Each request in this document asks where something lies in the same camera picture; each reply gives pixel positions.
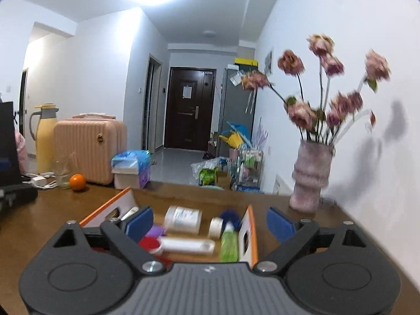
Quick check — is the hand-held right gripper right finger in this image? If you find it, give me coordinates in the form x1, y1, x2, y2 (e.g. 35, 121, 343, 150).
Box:
253, 206, 367, 275

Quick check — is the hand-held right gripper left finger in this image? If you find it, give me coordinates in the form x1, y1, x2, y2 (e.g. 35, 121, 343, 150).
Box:
52, 206, 166, 275

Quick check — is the blue plastic cap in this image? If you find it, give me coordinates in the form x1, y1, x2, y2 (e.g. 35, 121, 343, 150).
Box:
220, 209, 244, 234

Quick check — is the red and white lint brush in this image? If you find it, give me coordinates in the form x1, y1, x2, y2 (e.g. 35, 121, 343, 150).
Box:
90, 234, 217, 257

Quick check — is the green tube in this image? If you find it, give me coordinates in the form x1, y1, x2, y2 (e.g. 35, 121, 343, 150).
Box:
219, 222, 240, 263

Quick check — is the orange cardboard box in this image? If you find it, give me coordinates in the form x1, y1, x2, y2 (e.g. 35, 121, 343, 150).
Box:
80, 186, 260, 269

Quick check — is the roll of white tape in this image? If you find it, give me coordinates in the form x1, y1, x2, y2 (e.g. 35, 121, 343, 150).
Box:
208, 217, 225, 240

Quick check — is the white pill bottle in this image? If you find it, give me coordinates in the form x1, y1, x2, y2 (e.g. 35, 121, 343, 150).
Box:
163, 205, 203, 235

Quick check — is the white storage box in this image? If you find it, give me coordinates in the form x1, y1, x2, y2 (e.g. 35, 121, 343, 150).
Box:
112, 167, 151, 190

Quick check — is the pink ribbed vase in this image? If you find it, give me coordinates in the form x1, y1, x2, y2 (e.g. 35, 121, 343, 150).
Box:
288, 139, 336, 212

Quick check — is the blue tissue pack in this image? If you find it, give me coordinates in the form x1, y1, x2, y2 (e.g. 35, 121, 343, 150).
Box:
111, 150, 152, 175

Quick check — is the orange fruit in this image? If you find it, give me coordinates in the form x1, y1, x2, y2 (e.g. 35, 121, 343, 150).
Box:
69, 174, 87, 192

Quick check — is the plastic bag with green pack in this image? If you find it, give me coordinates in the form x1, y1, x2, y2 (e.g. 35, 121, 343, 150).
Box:
191, 158, 231, 188

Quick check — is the pink ribbed suitcase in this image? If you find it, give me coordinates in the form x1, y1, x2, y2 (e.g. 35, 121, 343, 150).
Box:
53, 113, 128, 186

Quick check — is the clear drinking glass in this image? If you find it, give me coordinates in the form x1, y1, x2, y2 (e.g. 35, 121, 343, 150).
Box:
52, 152, 78, 190

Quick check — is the yellow plastic toy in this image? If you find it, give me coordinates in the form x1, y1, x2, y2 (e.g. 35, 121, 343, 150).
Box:
219, 130, 242, 149

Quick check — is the dried rose bouquet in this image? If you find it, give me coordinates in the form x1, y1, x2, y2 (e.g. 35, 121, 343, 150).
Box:
241, 33, 393, 145

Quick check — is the grey refrigerator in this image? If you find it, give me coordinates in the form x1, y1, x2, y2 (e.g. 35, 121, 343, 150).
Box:
217, 67, 258, 159

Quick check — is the dark brown front door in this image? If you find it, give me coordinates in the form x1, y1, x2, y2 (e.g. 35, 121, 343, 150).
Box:
163, 66, 217, 152

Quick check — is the yellow thermos jug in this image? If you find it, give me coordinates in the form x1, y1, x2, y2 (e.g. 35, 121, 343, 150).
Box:
29, 103, 60, 175

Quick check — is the pink cloth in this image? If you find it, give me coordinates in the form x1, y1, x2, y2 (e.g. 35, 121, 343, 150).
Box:
14, 129, 30, 173

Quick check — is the black laptop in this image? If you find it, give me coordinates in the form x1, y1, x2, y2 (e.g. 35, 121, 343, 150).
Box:
0, 101, 39, 218

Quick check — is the wire storage rack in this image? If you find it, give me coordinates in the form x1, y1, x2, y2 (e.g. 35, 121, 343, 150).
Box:
235, 144, 264, 192

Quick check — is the white charger cable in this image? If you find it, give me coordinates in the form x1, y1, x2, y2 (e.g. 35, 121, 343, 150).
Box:
21, 171, 58, 190

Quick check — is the side door frame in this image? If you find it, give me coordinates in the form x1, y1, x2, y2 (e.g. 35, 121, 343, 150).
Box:
142, 54, 164, 154

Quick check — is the wall picture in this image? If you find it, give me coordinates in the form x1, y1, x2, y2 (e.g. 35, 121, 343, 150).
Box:
264, 49, 275, 75

